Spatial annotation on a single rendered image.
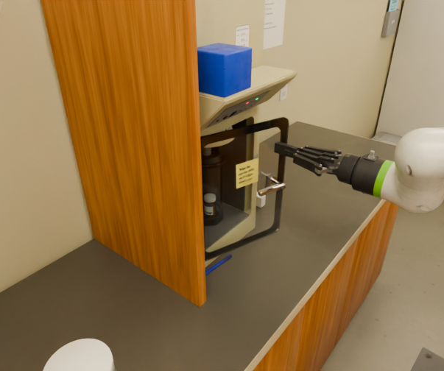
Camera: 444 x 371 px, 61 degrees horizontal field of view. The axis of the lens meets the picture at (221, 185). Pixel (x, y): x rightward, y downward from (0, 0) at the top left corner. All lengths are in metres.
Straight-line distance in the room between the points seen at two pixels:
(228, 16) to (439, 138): 0.53
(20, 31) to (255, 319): 0.96
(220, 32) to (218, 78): 0.16
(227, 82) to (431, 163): 0.43
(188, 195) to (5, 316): 0.62
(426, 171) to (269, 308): 0.55
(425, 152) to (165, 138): 0.53
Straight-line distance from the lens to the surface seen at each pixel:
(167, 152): 0.87
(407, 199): 0.92
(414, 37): 3.85
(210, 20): 0.93
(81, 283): 1.23
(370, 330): 2.39
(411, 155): 0.82
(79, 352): 0.87
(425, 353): 2.38
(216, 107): 0.83
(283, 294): 1.14
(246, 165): 1.05
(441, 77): 3.85
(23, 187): 1.22
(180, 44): 0.75
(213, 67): 0.83
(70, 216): 1.34
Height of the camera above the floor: 1.76
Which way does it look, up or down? 30 degrees down
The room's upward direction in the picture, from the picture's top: straight up
